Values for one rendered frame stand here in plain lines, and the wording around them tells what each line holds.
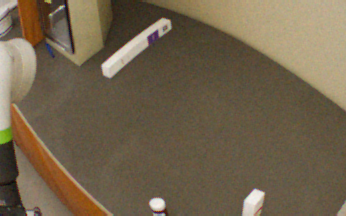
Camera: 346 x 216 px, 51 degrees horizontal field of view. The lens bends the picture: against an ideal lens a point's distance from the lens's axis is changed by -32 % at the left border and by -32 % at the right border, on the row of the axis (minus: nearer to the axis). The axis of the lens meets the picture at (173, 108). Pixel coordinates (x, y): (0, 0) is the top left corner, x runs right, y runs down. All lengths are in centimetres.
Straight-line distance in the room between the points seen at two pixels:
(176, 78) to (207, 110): 15
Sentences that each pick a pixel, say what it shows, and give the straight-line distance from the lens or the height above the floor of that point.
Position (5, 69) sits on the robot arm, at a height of 157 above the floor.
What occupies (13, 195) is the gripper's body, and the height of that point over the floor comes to 143.
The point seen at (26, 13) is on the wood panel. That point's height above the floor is 114.
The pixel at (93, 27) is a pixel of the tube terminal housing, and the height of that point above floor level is 105.
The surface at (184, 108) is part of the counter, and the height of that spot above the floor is 94.
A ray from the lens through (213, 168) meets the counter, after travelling 114.
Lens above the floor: 182
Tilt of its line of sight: 43 degrees down
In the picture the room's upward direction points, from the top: 10 degrees counter-clockwise
